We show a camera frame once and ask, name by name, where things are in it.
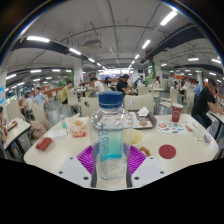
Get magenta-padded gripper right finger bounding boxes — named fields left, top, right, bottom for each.
left=125, top=144, right=165, bottom=189

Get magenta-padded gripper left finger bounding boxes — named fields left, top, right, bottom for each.
left=57, top=144, right=98, bottom=189

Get clear blue-capped water bottle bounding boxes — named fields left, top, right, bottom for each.
left=89, top=90, right=135, bottom=186

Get flat round red coaster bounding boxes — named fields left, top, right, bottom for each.
left=158, top=143, right=177, bottom=160

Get crumpled food wrapper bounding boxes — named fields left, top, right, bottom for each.
left=64, top=113, right=91, bottom=138

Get dark food tray with liner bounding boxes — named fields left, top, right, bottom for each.
left=129, top=110, right=158, bottom=130

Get white paper sheet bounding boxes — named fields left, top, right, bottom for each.
left=45, top=128, right=69, bottom=140

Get red pouch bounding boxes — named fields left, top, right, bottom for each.
left=35, top=136, right=54, bottom=152

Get printed sticker sheet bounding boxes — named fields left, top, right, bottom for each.
left=156, top=120, right=188, bottom=136

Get white paper napkin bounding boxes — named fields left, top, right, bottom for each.
left=137, top=106, right=150, bottom=118

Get cream chair with round hole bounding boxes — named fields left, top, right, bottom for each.
left=80, top=96, right=100, bottom=118
left=123, top=93, right=155, bottom=114

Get red paper cup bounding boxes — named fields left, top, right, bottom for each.
left=171, top=102, right=184, bottom=123

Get cream chairs group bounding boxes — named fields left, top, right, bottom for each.
left=6, top=83, right=198, bottom=129

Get person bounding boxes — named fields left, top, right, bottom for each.
left=116, top=73, right=136, bottom=97
left=191, top=77, right=224, bottom=129
left=21, top=93, right=34, bottom=114
left=89, top=76, right=105, bottom=98
left=60, top=80, right=74, bottom=105
left=33, top=87, right=50, bottom=107

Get clear plastic bag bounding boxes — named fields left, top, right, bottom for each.
left=193, top=128, right=213, bottom=144

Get neighbouring cream table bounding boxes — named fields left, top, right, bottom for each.
left=3, top=118, right=32, bottom=148

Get ceiling air conditioner unit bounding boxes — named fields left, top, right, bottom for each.
left=83, top=39, right=104, bottom=51

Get ceiling lights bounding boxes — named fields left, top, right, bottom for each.
left=4, top=9, right=224, bottom=88

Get cream cup with pretzel handle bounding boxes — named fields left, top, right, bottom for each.
left=128, top=128, right=152, bottom=158

